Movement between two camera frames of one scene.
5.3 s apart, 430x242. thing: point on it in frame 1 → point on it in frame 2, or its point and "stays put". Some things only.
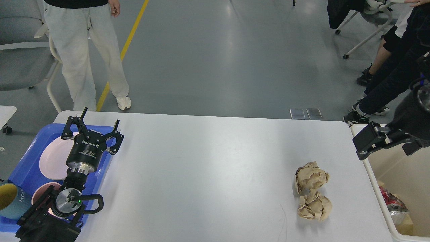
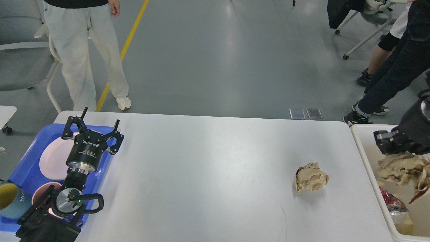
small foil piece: x=398 y=216 stays put
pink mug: x=39 y=192 stays put
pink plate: x=53 y=158 stays put
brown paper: x=312 y=205 → x=406 y=168
